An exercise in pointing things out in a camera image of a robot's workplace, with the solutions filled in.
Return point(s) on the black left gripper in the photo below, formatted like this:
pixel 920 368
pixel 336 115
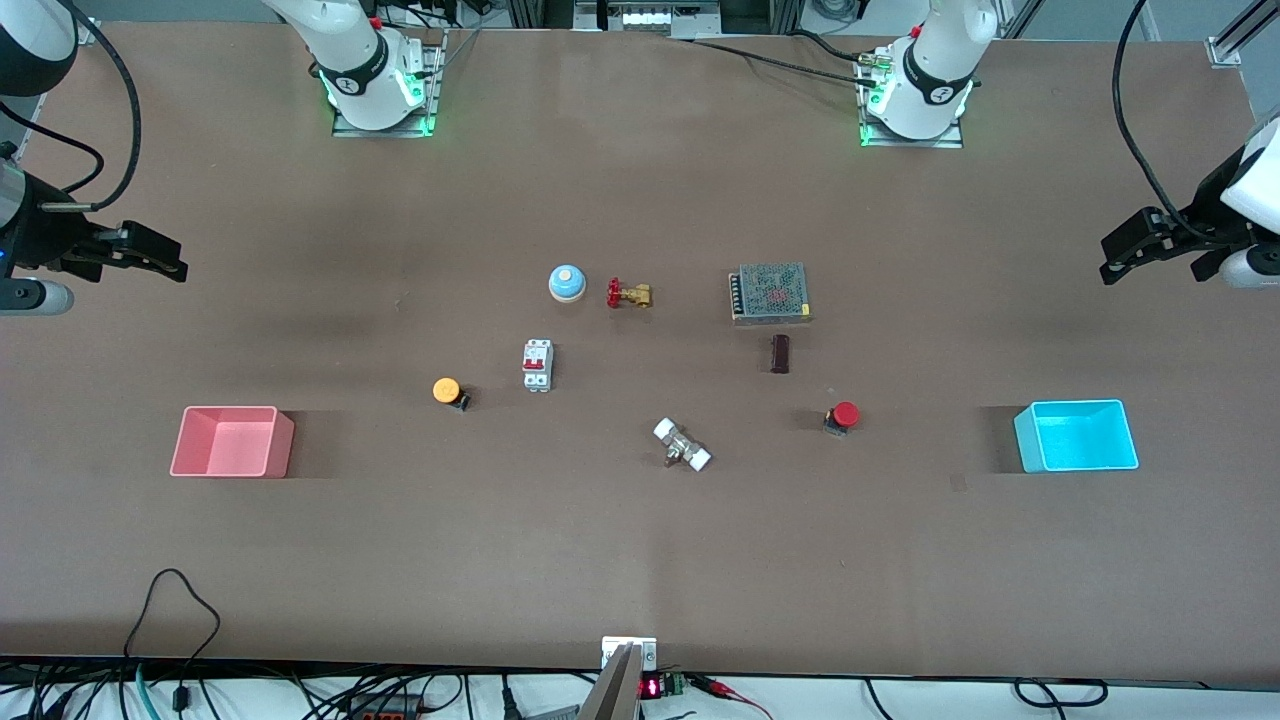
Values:
pixel 1203 224

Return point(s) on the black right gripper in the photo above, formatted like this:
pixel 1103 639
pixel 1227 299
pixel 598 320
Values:
pixel 50 240

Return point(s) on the yellow push button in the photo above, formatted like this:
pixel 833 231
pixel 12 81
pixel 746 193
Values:
pixel 445 390

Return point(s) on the red push button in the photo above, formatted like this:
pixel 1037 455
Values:
pixel 846 414

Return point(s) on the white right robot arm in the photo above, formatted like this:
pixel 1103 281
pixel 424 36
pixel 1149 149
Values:
pixel 360 65

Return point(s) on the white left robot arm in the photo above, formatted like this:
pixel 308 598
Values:
pixel 930 70

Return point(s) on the cyan plastic box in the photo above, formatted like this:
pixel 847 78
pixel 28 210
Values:
pixel 1078 440

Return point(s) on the pink plastic box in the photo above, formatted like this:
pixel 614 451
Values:
pixel 228 445

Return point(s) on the metal mesh power supply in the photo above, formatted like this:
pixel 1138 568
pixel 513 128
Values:
pixel 770 292

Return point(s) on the dark brown rectangular block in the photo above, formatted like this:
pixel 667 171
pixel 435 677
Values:
pixel 781 355

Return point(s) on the white circuit breaker red switches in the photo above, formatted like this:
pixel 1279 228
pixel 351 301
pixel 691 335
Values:
pixel 537 366

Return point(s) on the blue round dome button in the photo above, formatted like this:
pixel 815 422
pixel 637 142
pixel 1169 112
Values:
pixel 567 283

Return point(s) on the metal fitting white ends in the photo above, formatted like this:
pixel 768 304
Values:
pixel 682 445

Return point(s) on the white power strip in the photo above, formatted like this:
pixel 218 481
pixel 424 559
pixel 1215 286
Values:
pixel 648 18

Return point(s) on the red digit display module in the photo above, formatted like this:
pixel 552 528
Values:
pixel 652 687

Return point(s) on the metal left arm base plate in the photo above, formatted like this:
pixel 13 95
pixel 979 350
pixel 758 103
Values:
pixel 950 138

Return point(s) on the aluminium profile corner post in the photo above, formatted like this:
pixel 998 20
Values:
pixel 1238 40

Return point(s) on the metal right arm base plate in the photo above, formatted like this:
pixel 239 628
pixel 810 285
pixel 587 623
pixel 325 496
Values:
pixel 432 90

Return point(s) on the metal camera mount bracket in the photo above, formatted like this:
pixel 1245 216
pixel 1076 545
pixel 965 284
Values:
pixel 628 655

